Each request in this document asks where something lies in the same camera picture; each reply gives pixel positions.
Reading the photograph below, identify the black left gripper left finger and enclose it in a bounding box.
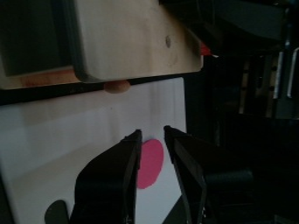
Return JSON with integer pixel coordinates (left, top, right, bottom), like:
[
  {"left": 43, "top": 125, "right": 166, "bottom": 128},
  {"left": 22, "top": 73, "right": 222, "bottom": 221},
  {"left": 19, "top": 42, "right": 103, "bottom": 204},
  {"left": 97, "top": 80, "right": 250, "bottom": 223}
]
[{"left": 70, "top": 129, "right": 145, "bottom": 224}]

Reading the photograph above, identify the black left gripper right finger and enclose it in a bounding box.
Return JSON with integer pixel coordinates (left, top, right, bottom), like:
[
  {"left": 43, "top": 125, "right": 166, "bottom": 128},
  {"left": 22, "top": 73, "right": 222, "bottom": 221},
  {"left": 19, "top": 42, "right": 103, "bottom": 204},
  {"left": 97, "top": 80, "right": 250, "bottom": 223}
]
[{"left": 163, "top": 125, "right": 257, "bottom": 224}]

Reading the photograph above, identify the metal frame post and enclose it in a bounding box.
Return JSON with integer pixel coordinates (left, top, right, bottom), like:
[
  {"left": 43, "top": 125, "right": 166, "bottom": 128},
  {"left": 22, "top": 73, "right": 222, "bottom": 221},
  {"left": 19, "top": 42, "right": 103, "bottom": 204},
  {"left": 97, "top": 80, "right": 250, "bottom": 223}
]
[{"left": 273, "top": 46, "right": 299, "bottom": 119}]

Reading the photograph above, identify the round wooden drawer knob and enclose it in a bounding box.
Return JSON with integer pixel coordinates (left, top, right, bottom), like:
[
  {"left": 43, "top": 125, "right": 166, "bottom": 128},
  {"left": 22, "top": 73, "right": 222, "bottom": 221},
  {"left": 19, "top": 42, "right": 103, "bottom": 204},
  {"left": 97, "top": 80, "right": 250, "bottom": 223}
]
[{"left": 103, "top": 80, "right": 133, "bottom": 95}]

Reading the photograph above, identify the small red object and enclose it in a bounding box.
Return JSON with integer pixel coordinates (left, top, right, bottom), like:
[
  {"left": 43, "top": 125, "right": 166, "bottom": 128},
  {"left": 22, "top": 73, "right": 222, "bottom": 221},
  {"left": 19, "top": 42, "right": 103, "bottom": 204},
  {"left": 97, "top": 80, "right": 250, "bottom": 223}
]
[{"left": 201, "top": 42, "right": 214, "bottom": 57}]

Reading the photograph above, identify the flat pink dough disc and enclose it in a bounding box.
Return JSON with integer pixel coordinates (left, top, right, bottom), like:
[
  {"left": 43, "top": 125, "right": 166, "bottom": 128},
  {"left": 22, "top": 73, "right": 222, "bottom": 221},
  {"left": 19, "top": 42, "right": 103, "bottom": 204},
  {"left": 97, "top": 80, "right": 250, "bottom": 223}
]
[{"left": 135, "top": 138, "right": 166, "bottom": 190}]

